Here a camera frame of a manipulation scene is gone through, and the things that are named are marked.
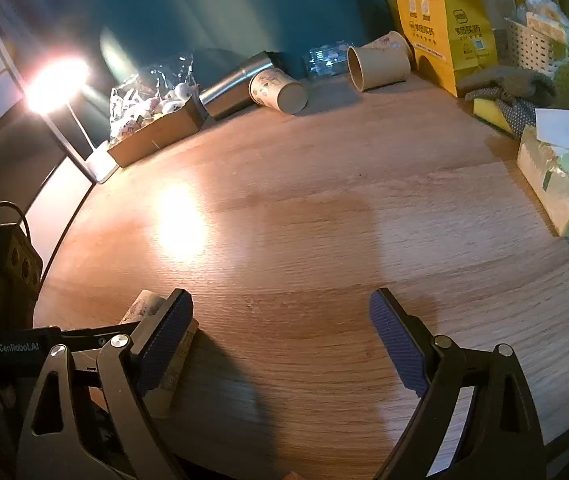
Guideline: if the cardboard tray box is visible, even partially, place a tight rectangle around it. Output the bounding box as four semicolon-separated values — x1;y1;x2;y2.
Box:
108;96;204;168

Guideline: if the clear bag of candies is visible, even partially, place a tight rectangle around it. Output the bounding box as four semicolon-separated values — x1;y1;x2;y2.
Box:
110;53;199;145

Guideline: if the stainless steel tumbler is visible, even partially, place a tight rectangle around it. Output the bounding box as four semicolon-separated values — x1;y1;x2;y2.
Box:
200;51;275;120

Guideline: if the white desk lamp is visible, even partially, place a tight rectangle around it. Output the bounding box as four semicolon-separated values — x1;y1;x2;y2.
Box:
24;55;118;184

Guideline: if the patterned paper cup front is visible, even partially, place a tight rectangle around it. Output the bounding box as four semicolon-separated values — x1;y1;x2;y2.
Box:
120;289;199;419

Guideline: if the patterned paper cup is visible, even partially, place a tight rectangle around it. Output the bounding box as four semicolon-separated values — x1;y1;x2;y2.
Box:
120;289;199;419
365;30;413;62
249;67;308;115

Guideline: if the patterned paper cup behind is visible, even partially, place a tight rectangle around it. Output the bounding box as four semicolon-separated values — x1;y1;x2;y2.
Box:
365;30;413;62

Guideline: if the yellow sponge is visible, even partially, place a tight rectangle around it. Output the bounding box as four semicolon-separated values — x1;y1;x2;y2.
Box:
473;98;513;134

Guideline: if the grey cloth rag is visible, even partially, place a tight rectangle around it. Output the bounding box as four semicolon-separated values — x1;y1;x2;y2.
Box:
455;64;558;140

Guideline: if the teal curtain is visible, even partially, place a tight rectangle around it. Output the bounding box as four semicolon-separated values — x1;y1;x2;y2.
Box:
0;0;396;162

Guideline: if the brown paper cup open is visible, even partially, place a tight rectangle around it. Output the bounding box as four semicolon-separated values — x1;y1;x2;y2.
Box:
347;47;411;92

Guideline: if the yellow paper bag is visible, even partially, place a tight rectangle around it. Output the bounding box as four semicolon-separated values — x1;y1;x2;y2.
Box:
396;0;498;98

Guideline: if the patterned paper cup left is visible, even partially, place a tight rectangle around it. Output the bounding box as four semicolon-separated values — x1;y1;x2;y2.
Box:
249;67;308;115

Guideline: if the crumpled clear plastic wrapper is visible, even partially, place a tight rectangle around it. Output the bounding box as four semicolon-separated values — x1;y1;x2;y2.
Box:
304;40;351;79

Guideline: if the white plastic basket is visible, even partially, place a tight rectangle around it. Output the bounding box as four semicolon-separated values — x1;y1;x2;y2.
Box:
504;16;569;111

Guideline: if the tissue pack yellow green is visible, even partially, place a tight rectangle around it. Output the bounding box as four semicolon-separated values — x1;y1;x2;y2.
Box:
517;108;569;237

